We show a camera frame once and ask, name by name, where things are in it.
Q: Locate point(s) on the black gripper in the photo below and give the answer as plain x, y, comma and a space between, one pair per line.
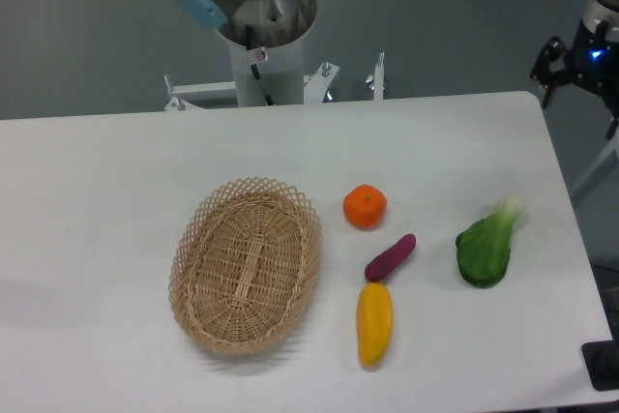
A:
591, 64

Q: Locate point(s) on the purple sweet potato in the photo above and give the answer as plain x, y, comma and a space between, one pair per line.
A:
385, 263

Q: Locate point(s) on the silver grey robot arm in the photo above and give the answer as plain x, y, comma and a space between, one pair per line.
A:
265, 39

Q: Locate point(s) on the green bok choy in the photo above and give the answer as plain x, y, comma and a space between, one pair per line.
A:
484, 248

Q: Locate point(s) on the orange tangerine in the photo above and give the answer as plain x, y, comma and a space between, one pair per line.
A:
365, 206

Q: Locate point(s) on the black device at table edge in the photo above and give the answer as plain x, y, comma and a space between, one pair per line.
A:
601, 360

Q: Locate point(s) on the woven wicker basket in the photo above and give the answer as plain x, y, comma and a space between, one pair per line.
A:
246, 266

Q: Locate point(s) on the white table leg frame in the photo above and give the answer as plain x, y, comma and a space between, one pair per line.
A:
595, 172

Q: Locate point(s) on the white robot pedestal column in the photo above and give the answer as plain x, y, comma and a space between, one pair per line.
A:
265, 76

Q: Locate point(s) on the white metal base frame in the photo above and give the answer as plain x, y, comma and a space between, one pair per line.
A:
318, 89

